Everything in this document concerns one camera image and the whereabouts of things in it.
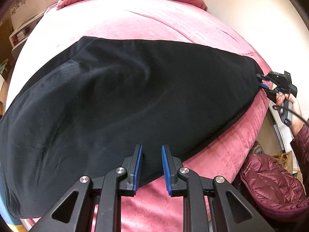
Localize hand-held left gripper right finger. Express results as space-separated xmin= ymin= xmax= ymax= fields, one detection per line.
xmin=161 ymin=144 xmax=276 ymax=232

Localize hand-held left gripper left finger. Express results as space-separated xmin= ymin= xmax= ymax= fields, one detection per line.
xmin=29 ymin=144 xmax=143 ymax=232

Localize black pants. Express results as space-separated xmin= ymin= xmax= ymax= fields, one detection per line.
xmin=0 ymin=36 xmax=262 ymax=219

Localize person's right forearm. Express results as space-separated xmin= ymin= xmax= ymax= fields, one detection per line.
xmin=290 ymin=116 xmax=309 ymax=174

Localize person's right hand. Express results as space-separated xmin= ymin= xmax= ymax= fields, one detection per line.
xmin=276 ymin=93 xmax=303 ymax=126

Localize white low cabinet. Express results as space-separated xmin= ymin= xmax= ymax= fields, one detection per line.
xmin=268 ymin=101 xmax=293 ymax=155

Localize patterned rug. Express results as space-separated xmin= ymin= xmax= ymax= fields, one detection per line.
xmin=251 ymin=140 xmax=265 ymax=155

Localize wicker chair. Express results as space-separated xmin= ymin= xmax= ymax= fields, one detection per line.
xmin=273 ymin=150 xmax=303 ymax=174

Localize person's maroon puffer jacket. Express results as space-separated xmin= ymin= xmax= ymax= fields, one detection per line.
xmin=240 ymin=153 xmax=309 ymax=223

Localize pink velvet bed cover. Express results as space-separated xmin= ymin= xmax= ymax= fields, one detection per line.
xmin=5 ymin=0 xmax=274 ymax=232

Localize white shelf unit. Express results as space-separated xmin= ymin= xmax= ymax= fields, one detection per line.
xmin=9 ymin=12 xmax=44 ymax=54

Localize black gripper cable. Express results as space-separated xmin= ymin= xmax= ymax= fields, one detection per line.
xmin=272 ymin=101 xmax=309 ymax=126

